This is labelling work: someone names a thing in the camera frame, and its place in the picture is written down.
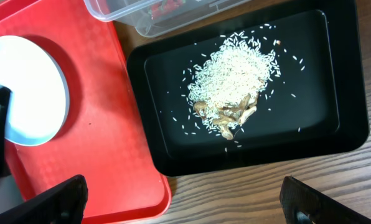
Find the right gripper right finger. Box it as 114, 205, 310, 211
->
279, 176, 371, 224

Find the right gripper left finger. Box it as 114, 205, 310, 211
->
0, 175, 88, 224

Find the white round plate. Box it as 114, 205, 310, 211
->
0, 35, 70, 146

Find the food scraps and rice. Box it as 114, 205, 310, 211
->
171, 24, 283, 146

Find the red snack wrapper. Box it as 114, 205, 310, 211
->
149, 0, 186, 20

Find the red plastic tray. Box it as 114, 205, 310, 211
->
0, 0, 172, 223

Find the black plastic tray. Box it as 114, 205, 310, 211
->
126, 1, 369, 176

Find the clear plastic bin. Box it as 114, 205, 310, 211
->
84, 0, 248, 38

